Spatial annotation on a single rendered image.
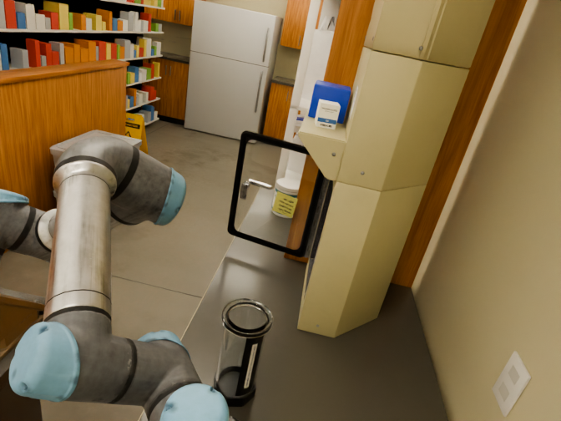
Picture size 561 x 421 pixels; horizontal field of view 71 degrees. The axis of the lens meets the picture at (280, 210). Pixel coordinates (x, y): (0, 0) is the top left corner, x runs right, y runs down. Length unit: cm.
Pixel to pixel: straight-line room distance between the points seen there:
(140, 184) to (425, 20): 65
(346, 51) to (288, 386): 95
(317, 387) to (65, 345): 72
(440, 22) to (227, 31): 517
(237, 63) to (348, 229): 510
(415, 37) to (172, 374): 77
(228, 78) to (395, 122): 518
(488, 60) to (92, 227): 113
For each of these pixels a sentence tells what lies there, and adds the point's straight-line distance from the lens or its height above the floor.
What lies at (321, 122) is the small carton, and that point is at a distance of 102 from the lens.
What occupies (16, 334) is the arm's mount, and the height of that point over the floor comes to 96.
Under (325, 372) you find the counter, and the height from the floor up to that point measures 94.
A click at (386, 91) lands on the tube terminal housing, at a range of 92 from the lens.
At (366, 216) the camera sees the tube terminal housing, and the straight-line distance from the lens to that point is 100.
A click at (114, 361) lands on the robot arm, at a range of 51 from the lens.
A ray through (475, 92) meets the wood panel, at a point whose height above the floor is 165.
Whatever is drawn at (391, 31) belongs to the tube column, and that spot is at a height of 175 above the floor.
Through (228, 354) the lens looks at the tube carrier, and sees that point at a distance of 89.
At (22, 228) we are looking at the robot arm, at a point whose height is 118.
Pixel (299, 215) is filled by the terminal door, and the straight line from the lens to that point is 135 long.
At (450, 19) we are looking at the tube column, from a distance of 97.
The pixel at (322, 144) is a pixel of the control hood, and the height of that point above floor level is 149.
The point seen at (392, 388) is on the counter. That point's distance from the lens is 115.
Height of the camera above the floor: 173
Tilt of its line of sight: 25 degrees down
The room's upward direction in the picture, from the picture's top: 12 degrees clockwise
